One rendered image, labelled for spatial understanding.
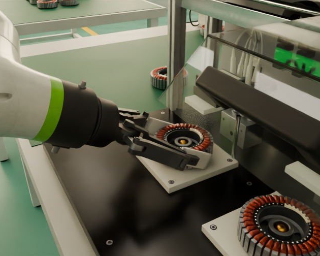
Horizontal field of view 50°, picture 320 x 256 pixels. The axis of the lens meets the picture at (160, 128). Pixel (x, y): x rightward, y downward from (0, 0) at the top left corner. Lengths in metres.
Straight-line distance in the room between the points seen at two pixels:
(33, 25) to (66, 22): 0.16
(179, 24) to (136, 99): 0.26
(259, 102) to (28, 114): 0.30
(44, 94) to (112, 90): 0.55
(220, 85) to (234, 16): 0.37
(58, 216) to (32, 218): 1.13
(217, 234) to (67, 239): 0.22
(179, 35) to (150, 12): 1.29
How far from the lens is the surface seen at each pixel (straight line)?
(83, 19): 1.91
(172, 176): 0.60
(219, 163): 0.64
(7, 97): 0.44
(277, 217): 0.51
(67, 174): 0.64
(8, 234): 1.69
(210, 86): 0.25
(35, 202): 1.75
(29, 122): 0.45
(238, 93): 0.23
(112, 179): 0.62
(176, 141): 0.64
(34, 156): 0.75
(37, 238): 1.63
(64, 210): 0.61
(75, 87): 0.49
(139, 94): 0.96
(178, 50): 0.78
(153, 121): 0.65
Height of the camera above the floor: 1.15
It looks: 30 degrees down
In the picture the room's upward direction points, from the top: straight up
